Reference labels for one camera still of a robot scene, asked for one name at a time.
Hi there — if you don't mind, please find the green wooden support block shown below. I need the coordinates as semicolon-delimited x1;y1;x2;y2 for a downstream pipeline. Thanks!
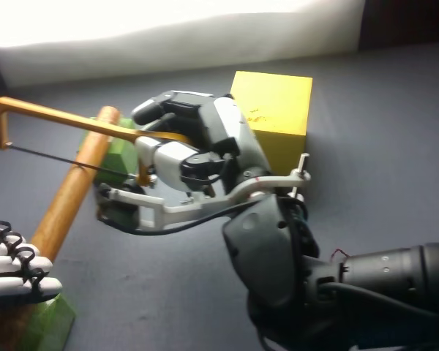
18;292;77;351
76;116;140;184

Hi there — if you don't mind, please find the black camera cable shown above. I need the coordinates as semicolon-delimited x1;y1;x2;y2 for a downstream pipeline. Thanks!
104;199;268;237

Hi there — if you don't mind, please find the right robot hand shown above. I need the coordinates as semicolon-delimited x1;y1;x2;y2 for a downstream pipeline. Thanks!
130;89;272;200

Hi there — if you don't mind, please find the yellow wooden cube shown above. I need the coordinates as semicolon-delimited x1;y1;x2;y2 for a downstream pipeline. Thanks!
229;71;313;177

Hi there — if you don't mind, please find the round wooden rod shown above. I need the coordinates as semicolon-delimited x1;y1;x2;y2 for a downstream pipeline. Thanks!
0;105;121;351

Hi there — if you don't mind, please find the white backdrop sheet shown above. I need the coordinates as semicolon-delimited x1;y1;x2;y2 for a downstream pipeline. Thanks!
0;0;364;89

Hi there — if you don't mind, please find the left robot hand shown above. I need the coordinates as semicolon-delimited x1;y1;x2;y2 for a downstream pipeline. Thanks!
0;219;64;311

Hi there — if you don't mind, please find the yellow frame hand saw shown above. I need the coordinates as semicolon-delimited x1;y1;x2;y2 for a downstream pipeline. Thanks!
0;97;195;188

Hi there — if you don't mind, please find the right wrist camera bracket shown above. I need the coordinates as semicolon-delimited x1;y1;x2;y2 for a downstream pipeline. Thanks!
94;153;312;235

